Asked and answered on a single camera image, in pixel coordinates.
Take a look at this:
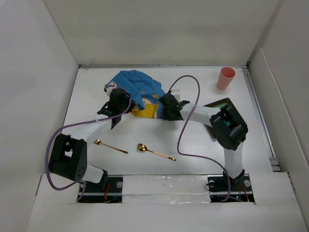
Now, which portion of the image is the blue yellow printed cloth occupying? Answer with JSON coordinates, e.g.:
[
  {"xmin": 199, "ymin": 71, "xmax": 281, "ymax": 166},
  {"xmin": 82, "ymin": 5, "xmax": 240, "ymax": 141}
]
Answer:
[{"xmin": 105, "ymin": 70, "xmax": 165, "ymax": 119}]

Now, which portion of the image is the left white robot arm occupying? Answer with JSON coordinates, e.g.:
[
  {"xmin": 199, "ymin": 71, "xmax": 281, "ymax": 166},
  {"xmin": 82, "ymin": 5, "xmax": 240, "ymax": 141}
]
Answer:
[{"xmin": 45, "ymin": 87, "xmax": 135, "ymax": 192}]

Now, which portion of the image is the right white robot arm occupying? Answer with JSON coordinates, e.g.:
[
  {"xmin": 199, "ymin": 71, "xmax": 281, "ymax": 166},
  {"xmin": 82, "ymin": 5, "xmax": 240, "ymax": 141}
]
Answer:
[{"xmin": 159, "ymin": 93, "xmax": 248, "ymax": 190}]

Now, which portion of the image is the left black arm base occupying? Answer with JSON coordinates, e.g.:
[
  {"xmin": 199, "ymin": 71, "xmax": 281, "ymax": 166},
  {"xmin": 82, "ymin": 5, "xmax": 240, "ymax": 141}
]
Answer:
[{"xmin": 77, "ymin": 175, "xmax": 123, "ymax": 203}]

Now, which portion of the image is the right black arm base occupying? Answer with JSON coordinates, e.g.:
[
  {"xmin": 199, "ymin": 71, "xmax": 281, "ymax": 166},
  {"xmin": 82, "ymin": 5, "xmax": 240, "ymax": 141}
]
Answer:
[{"xmin": 204, "ymin": 174, "xmax": 255, "ymax": 203}]

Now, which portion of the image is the gold fork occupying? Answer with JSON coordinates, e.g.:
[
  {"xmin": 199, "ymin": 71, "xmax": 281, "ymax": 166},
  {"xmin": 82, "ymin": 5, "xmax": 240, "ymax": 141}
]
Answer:
[{"xmin": 93, "ymin": 139, "xmax": 128, "ymax": 154}]

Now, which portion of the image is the green square plate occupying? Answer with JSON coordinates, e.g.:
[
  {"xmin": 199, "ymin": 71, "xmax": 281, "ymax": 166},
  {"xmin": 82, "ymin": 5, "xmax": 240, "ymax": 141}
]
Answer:
[{"xmin": 204, "ymin": 98, "xmax": 236, "ymax": 126}]

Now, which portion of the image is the gold spoon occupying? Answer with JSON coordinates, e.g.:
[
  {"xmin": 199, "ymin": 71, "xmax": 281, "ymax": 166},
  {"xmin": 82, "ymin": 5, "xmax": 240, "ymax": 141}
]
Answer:
[{"xmin": 137, "ymin": 144, "xmax": 176, "ymax": 161}]

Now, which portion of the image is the pink plastic cup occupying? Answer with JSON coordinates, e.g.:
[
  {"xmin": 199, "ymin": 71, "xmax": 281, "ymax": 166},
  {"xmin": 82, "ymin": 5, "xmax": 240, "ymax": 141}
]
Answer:
[{"xmin": 216, "ymin": 67, "xmax": 236, "ymax": 90}]

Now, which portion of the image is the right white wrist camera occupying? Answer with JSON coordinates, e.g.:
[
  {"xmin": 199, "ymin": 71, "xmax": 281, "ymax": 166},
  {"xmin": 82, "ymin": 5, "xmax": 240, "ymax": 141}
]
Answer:
[{"xmin": 170, "ymin": 89, "xmax": 181, "ymax": 102}]

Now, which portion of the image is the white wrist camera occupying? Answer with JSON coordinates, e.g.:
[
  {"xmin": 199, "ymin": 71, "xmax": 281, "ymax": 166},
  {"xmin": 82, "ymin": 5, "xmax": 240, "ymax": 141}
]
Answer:
[
  {"xmin": 170, "ymin": 89, "xmax": 181, "ymax": 102},
  {"xmin": 104, "ymin": 85, "xmax": 117, "ymax": 97}
]

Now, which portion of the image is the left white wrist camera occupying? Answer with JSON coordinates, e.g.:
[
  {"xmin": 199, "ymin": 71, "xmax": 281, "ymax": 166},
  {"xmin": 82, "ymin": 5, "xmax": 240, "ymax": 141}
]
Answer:
[{"xmin": 104, "ymin": 85, "xmax": 117, "ymax": 97}]

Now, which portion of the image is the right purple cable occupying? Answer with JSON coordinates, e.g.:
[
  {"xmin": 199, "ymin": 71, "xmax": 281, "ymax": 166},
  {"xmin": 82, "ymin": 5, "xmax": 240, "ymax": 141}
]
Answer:
[{"xmin": 168, "ymin": 75, "xmax": 242, "ymax": 203}]

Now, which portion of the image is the purple cable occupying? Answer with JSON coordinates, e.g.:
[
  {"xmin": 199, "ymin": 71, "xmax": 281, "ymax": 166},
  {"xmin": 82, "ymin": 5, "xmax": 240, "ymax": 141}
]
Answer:
[
  {"xmin": 45, "ymin": 83, "xmax": 132, "ymax": 201},
  {"xmin": 168, "ymin": 75, "xmax": 242, "ymax": 203}
]

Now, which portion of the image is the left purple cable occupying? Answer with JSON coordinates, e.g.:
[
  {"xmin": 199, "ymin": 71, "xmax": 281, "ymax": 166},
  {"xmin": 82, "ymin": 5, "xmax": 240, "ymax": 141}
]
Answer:
[{"xmin": 45, "ymin": 83, "xmax": 132, "ymax": 201}]

